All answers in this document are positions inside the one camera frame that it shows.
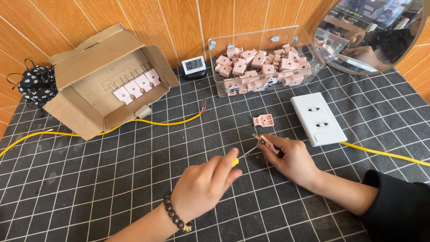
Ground yellow socket cable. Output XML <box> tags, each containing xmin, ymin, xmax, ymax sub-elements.
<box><xmin>339</xmin><ymin>141</ymin><xmax>430</xmax><ymax>167</ymax></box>

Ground cardboard box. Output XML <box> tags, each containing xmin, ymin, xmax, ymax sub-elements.
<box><xmin>43</xmin><ymin>23</ymin><xmax>179</xmax><ymax>142</ymax></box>

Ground pink assembled plug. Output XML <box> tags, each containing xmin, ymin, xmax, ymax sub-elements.
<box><xmin>120</xmin><ymin>77</ymin><xmax>144</xmax><ymax>99</ymax></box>
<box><xmin>141</xmin><ymin>64</ymin><xmax>162</xmax><ymax>87</ymax></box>
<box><xmin>110</xmin><ymin>84</ymin><xmax>134</xmax><ymax>106</ymax></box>
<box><xmin>131</xmin><ymin>71</ymin><xmax>154</xmax><ymax>93</ymax></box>

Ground black sleeve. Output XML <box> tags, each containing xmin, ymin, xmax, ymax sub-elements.
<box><xmin>359</xmin><ymin>169</ymin><xmax>430</xmax><ymax>242</ymax></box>

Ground pink plug cover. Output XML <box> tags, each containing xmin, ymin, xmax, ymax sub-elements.
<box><xmin>253</xmin><ymin>114</ymin><xmax>275</xmax><ymax>127</ymax></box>

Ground black floral fabric bag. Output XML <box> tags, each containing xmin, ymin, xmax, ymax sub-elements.
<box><xmin>7</xmin><ymin>59</ymin><xmax>59</xmax><ymax>118</ymax></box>

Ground black grid cutting mat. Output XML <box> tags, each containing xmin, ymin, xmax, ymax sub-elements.
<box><xmin>0</xmin><ymin>60</ymin><xmax>430</xmax><ymax>242</ymax></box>

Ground white ribbed plastic piece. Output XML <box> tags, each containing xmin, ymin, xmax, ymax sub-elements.
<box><xmin>137</xmin><ymin>105</ymin><xmax>152</xmax><ymax>119</ymax></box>

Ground clear plastic bin panda stickers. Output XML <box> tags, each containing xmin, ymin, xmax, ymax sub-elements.
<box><xmin>208</xmin><ymin>25</ymin><xmax>326</xmax><ymax>98</ymax></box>

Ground white digital clock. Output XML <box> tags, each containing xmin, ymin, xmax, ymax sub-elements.
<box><xmin>181</xmin><ymin>56</ymin><xmax>208</xmax><ymax>80</ymax></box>

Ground yellow cable with stripped ends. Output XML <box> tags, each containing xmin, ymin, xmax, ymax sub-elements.
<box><xmin>0</xmin><ymin>97</ymin><xmax>208</xmax><ymax>158</ymax></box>

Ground round gold-framed mirror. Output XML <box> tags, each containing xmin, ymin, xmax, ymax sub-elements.
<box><xmin>313</xmin><ymin>0</ymin><xmax>430</xmax><ymax>75</ymax></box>

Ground yellow handle screwdriver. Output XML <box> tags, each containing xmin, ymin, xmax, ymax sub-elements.
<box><xmin>231</xmin><ymin>143</ymin><xmax>263</xmax><ymax>168</ymax></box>

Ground brown bead bracelet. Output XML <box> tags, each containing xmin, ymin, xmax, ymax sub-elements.
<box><xmin>163</xmin><ymin>191</ymin><xmax>194</xmax><ymax>233</ymax></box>

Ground person's right hand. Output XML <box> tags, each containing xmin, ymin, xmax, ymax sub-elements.
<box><xmin>259</xmin><ymin>134</ymin><xmax>324</xmax><ymax>190</ymax></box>

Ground pile of pink plugs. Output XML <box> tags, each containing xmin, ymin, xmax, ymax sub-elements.
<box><xmin>214</xmin><ymin>44</ymin><xmax>313</xmax><ymax>96</ymax></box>

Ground white double wall socket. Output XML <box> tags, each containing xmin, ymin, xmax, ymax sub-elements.
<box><xmin>290</xmin><ymin>92</ymin><xmax>348</xmax><ymax>147</ymax></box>

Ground pink plug base with prongs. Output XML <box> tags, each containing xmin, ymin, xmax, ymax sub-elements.
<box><xmin>253</xmin><ymin>133</ymin><xmax>281</xmax><ymax>155</ymax></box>

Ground person's left hand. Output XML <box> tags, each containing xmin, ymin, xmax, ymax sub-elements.
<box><xmin>170</xmin><ymin>147</ymin><xmax>243</xmax><ymax>223</ymax></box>

